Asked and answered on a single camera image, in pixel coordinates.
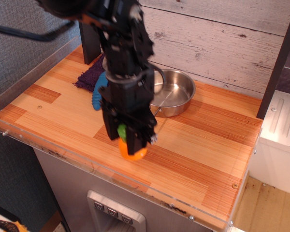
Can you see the silver pot with wire handle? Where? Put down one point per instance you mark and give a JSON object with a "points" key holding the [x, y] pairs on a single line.
{"points": [[173, 93]]}

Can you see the blue handled metal spoon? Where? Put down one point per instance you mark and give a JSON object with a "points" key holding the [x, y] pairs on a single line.
{"points": [[96, 96]]}

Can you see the dark right frame post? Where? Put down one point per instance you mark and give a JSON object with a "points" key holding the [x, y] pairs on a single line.
{"points": [[276, 73]]}

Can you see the orange bottle with green cap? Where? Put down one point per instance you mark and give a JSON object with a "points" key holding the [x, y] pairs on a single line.
{"points": [[123, 148]]}

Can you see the purple folded cloth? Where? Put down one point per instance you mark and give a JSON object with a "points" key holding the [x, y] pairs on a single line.
{"points": [[89, 78]]}

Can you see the grey toy fridge cabinet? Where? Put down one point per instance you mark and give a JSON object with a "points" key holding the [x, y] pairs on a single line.
{"points": [[70, 185]]}

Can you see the silver dispenser panel with buttons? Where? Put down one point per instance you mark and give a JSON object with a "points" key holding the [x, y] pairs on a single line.
{"points": [[111, 216]]}

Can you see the white toy sink unit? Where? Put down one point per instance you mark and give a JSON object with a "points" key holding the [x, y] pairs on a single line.
{"points": [[270, 162]]}

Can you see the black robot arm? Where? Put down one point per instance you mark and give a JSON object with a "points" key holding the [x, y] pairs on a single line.
{"points": [[126, 45]]}

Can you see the dark left frame post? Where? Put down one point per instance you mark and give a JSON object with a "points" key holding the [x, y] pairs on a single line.
{"points": [[90, 42]]}

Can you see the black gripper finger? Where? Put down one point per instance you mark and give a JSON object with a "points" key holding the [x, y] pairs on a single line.
{"points": [[136, 139], [111, 121]]}

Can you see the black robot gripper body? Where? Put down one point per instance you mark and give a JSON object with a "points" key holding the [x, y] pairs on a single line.
{"points": [[131, 96]]}

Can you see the orange object bottom left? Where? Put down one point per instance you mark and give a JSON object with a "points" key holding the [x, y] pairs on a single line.
{"points": [[21, 228]]}

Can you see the clear acrylic table guard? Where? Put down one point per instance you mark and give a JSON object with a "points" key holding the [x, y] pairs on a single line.
{"points": [[201, 156]]}

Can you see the dark frame post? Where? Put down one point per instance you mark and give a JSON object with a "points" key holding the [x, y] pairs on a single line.
{"points": [[276, 73], [90, 42]]}

